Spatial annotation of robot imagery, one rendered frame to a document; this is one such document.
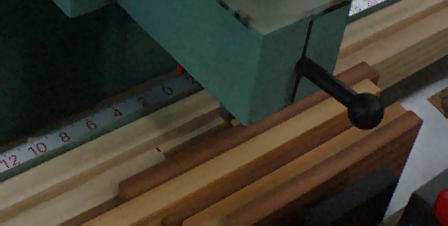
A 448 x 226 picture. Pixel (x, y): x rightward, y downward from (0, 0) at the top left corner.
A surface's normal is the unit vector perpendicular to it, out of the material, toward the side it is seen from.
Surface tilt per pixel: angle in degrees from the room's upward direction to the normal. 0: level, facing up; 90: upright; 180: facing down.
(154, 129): 0
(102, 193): 0
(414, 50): 90
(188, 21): 90
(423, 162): 0
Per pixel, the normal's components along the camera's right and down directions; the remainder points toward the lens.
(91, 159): 0.11, -0.72
